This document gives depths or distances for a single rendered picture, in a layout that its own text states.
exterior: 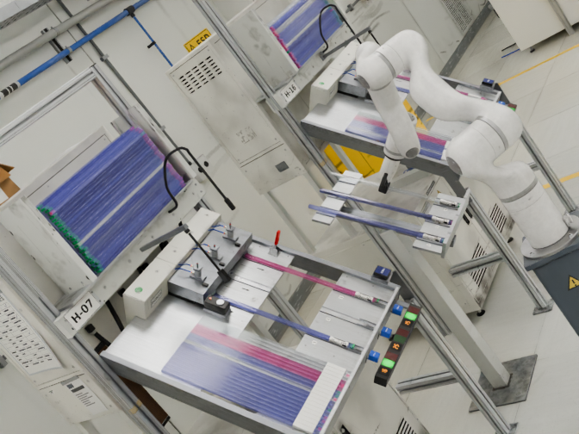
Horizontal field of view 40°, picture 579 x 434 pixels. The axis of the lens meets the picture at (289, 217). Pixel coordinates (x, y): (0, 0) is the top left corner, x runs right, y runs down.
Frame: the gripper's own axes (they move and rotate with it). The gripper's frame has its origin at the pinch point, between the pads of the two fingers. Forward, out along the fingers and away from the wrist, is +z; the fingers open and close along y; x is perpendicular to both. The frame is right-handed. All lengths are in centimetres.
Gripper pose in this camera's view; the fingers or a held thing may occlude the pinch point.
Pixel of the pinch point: (384, 186)
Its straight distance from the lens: 295.6
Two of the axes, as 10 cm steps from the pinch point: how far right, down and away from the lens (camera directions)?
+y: -4.1, 5.5, -7.3
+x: 9.0, 3.8, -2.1
